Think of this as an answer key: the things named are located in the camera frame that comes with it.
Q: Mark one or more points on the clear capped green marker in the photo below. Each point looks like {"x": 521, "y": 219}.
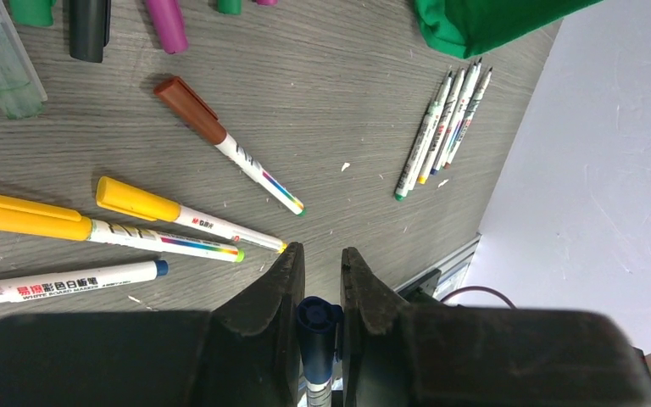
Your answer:
{"x": 402, "y": 187}

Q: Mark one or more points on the green pen cap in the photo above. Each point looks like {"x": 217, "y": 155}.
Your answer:
{"x": 38, "y": 13}
{"x": 229, "y": 7}

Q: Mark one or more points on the brown capped marker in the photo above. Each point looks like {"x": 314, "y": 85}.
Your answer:
{"x": 187, "y": 104}

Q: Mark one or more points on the blue capped marker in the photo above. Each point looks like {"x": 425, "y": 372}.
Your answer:
{"x": 317, "y": 326}

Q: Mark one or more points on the dark green capped marker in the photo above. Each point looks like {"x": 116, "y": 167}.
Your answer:
{"x": 468, "y": 117}

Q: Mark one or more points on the light green capped marker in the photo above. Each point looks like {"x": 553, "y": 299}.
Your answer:
{"x": 28, "y": 288}

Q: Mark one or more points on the black pen cap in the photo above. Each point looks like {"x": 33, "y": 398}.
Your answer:
{"x": 89, "y": 26}

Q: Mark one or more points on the green t-shirt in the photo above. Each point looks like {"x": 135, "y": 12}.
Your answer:
{"x": 467, "y": 28}

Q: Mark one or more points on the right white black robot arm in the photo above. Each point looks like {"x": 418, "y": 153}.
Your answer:
{"x": 421, "y": 290}

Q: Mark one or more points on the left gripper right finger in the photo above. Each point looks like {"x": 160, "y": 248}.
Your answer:
{"x": 397, "y": 353}

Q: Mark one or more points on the orange capped marker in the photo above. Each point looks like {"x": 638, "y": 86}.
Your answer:
{"x": 45, "y": 220}

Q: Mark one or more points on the clear pen cap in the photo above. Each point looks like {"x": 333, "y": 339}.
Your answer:
{"x": 22, "y": 94}

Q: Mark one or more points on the purple pen cap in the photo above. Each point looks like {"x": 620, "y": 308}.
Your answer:
{"x": 168, "y": 22}

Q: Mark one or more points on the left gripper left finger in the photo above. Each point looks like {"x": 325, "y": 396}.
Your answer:
{"x": 245, "y": 353}

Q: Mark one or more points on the yellow capped marker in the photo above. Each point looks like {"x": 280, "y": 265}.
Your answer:
{"x": 128, "y": 200}

